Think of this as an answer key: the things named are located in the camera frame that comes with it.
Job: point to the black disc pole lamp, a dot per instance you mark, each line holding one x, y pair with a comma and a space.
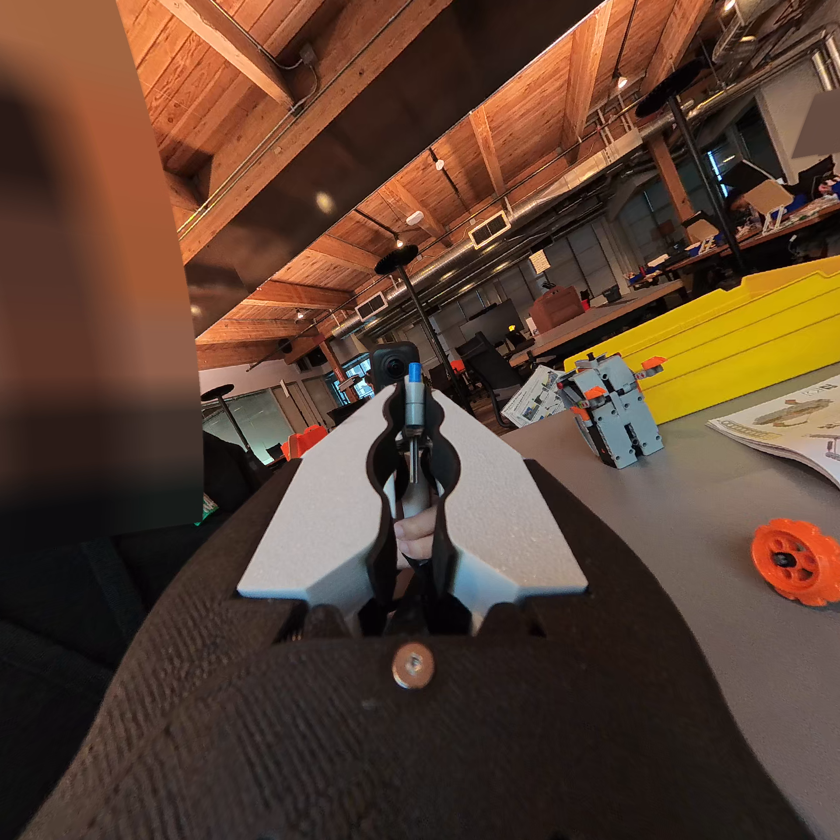
396, 259

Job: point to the grey brick robot model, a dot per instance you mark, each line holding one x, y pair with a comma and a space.
610, 413

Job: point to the silver ventilation duct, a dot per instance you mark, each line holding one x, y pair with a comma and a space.
525, 210

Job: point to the grey angled beam blue pins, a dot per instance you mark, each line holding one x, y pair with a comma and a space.
415, 407

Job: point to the white vent grille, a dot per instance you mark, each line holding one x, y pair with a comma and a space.
371, 306
489, 229

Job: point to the yellow storage bin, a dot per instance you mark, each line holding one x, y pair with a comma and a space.
722, 341

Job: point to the small white leaflet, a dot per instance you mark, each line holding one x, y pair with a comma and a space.
531, 397

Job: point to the black monitor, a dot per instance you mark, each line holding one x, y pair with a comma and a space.
492, 320

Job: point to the person's left hand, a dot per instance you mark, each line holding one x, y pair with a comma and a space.
413, 531

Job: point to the wooden workbench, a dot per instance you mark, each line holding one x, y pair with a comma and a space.
590, 321

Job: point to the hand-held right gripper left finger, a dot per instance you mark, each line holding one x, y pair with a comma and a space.
315, 525

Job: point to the orange wheel beam assembly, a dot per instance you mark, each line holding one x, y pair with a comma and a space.
794, 558

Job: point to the open instruction booklet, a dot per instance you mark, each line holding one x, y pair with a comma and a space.
787, 420

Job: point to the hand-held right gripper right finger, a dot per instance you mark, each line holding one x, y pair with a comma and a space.
512, 525

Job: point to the white paper sign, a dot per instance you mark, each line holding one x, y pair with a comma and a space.
539, 261

